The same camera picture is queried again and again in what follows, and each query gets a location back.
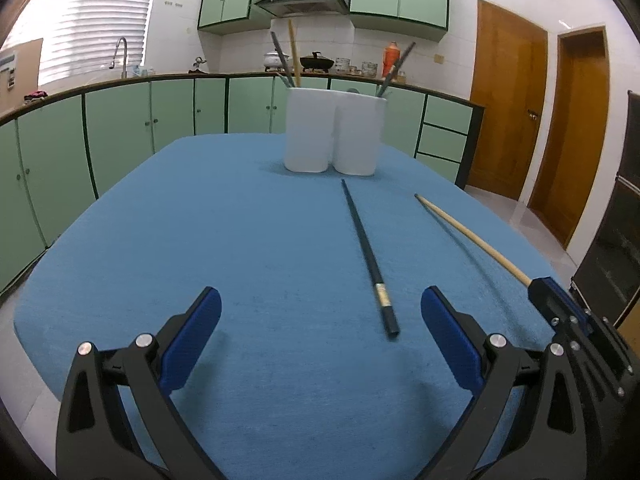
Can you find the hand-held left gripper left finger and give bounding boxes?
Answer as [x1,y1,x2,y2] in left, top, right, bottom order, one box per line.
[55,286,223,480]

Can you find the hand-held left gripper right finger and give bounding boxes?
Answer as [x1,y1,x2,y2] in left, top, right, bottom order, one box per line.
[420,286,593,480]

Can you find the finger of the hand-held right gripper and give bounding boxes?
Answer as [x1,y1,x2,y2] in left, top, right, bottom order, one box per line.
[528,276,581,331]
[542,276,595,318]

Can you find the light wooden chopstick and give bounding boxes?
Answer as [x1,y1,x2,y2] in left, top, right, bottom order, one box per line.
[287,19,302,88]
[414,193,534,289]

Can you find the black chopstick with gold band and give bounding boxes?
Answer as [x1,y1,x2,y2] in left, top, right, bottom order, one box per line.
[340,178,400,339]
[376,41,417,99]

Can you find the white plastic utensil holder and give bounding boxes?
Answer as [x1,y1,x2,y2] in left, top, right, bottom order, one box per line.
[283,86,388,177]

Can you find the grey chopstick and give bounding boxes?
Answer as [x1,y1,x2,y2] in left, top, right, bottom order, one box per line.
[270,31,291,88]

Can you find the dark glass cabinet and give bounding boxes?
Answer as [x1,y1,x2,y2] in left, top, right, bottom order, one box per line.
[570,89,640,329]

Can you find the blue tablecloth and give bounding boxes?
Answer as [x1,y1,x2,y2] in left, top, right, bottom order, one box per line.
[12,132,576,480]

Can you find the plain wooden door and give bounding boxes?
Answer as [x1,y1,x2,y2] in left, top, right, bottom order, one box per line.
[528,24,624,250]

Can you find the green lower kitchen cabinets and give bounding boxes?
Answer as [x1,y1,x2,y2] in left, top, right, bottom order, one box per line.
[0,72,486,306]

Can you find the white cooking pot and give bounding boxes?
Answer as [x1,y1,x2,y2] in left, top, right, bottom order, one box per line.
[263,50,291,72]

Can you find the orange thermos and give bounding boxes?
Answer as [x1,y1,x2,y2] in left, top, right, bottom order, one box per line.
[382,41,400,80]

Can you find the chrome sink faucet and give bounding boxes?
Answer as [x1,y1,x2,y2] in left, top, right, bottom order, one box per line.
[109,36,130,80]

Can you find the black wok with lid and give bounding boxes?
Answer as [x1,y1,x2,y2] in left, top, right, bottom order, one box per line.
[299,51,335,72]

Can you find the cardboard box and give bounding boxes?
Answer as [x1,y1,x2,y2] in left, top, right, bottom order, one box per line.
[0,38,44,109]

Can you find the window blinds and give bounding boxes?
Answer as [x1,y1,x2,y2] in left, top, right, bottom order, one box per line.
[0,0,160,87]

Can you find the range hood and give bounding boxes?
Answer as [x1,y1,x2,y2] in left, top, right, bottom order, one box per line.
[254,0,350,19]

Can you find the wooden door with handle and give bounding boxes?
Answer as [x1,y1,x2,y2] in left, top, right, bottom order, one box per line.
[467,0,550,201]

